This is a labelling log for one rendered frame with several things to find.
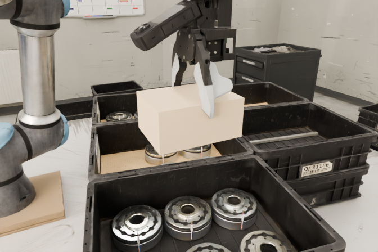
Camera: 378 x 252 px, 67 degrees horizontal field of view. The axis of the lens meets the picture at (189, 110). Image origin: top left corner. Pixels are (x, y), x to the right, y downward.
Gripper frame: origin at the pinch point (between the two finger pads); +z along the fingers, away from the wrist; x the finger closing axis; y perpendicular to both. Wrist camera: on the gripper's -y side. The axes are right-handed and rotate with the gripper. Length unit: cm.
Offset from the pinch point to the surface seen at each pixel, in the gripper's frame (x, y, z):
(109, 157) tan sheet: 36.2, -9.8, 27.5
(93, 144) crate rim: 26.7, -14.9, 17.5
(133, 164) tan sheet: 28.8, -4.3, 27.4
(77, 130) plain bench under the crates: 92, -15, 41
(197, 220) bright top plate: -3.3, 0.7, 24.2
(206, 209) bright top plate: -1.2, 4.0, 24.1
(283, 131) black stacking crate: 27, 53, 27
